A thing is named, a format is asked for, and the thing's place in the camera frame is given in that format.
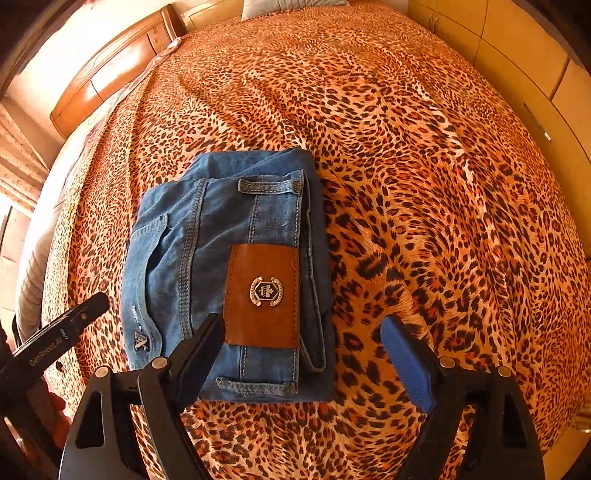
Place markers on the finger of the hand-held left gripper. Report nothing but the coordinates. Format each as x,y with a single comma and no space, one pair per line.
87,311

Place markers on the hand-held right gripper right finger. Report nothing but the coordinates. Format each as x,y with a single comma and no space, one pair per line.
406,355

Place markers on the leopard print bedspread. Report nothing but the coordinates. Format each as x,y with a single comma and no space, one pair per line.
415,207

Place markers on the wooden headboard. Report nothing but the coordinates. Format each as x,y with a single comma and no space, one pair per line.
115,69

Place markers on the blue denim pants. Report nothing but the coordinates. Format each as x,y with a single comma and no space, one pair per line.
194,258

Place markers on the person's left hand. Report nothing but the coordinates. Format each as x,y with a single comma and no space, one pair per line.
57,406

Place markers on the patterned curtain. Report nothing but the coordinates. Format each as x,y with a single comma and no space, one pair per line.
18,157

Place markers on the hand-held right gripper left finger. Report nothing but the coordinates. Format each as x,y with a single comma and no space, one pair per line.
203,353

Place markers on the grey striped pillow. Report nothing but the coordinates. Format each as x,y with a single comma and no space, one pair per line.
277,7

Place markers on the wooden wardrobe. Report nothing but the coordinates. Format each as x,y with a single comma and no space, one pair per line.
517,46

